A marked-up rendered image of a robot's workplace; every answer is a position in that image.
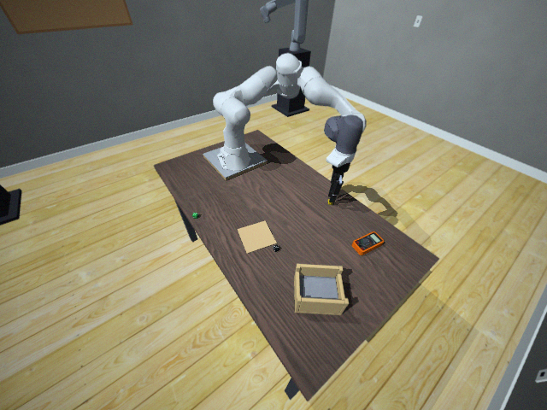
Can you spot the tan wooden crate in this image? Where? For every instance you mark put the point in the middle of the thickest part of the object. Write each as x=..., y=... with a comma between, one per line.
x=319, y=289

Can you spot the tan flat mat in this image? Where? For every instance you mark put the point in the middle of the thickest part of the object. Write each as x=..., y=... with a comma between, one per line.
x=257, y=236

